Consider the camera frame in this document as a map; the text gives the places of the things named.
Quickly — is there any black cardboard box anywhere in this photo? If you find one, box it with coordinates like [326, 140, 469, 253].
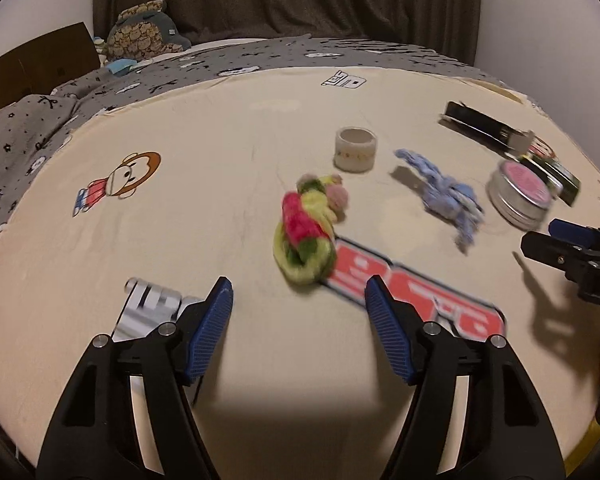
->
[441, 101, 535, 157]

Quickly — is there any blue grey rope knot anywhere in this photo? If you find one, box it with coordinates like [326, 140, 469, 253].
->
[394, 148, 484, 254]

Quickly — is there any round tin pink lid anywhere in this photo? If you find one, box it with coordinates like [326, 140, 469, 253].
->
[486, 160, 553, 231]

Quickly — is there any beige tape roll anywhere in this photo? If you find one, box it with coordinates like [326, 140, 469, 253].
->
[334, 127, 378, 174]

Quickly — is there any grey patterned blanket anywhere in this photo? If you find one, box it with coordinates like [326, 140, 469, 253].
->
[0, 35, 503, 230]

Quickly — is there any wooden headboard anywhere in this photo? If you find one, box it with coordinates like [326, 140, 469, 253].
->
[0, 23, 100, 110]

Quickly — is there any brown patterned plush toy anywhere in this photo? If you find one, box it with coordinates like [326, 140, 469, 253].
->
[105, 0, 192, 61]

